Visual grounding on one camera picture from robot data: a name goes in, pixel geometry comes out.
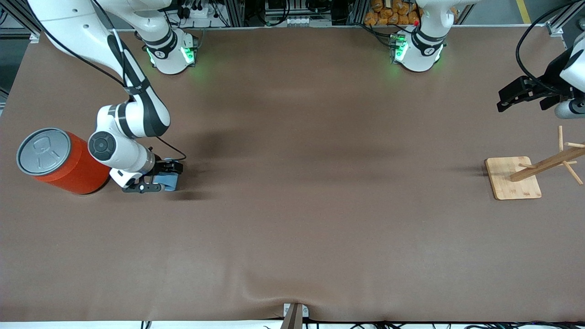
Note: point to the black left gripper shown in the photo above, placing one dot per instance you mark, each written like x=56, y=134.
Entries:
x=551, y=78

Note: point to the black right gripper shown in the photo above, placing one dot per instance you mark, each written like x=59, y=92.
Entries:
x=161, y=167

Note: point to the light blue plastic cup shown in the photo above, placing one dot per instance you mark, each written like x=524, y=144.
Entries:
x=171, y=183

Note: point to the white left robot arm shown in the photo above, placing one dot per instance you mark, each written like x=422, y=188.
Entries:
x=422, y=50

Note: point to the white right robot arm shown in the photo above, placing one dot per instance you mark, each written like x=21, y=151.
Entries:
x=68, y=27

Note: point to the wooden cup rack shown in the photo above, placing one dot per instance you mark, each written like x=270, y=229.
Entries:
x=512, y=180

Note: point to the orange can with grey lid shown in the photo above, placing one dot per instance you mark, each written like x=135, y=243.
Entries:
x=77, y=171

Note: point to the brown table cloth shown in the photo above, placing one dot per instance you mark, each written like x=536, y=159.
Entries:
x=292, y=205

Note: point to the white power strip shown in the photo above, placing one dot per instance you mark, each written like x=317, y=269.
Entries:
x=201, y=13

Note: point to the orange snack bags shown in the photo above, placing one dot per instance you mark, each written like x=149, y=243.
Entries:
x=388, y=11

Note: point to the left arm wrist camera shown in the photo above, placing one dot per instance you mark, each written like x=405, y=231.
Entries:
x=571, y=108

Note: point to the aluminium frame profile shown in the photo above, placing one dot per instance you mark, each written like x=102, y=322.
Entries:
x=555, y=29
x=33, y=36

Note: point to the brown camera pole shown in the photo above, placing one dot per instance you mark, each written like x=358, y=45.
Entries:
x=292, y=320

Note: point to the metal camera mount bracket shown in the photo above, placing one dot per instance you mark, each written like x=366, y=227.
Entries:
x=305, y=311

